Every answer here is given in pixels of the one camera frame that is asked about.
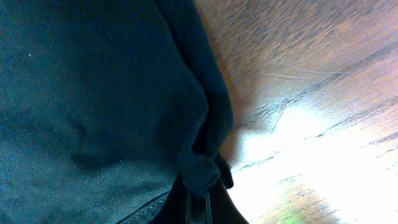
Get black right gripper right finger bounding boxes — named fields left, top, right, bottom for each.
left=209, top=180, right=249, bottom=224

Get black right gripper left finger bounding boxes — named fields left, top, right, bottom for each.
left=152, top=174, right=205, bottom=224

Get black shorts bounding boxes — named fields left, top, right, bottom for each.
left=1, top=1, right=233, bottom=223

